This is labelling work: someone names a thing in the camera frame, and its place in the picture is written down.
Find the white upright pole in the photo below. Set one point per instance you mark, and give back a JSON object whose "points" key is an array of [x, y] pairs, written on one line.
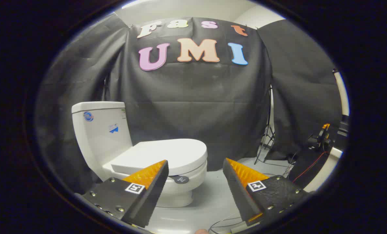
{"points": [[342, 94]]}

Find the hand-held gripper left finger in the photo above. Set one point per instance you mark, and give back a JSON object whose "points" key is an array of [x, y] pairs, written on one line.
{"points": [[151, 195]]}

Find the orange black gripper device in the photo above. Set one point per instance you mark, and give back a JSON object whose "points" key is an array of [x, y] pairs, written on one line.
{"points": [[320, 138]]}

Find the black tripod stand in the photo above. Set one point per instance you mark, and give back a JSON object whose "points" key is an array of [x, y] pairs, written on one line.
{"points": [[269, 130]]}

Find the white toilet lid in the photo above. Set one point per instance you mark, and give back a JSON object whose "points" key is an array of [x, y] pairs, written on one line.
{"points": [[167, 152]]}

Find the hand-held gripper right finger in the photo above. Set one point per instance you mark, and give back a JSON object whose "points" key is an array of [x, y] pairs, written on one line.
{"points": [[237, 188]]}

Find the black backdrop cloth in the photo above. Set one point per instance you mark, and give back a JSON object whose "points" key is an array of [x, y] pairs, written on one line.
{"points": [[196, 97]]}

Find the dark cloth covered table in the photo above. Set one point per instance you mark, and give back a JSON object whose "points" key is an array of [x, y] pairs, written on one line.
{"points": [[307, 165]]}

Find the white ceramic toilet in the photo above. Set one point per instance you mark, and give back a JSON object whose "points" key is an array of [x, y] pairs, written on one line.
{"points": [[99, 136]]}

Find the black round lid pull tab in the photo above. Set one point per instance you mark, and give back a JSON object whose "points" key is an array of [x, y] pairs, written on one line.
{"points": [[180, 179]]}

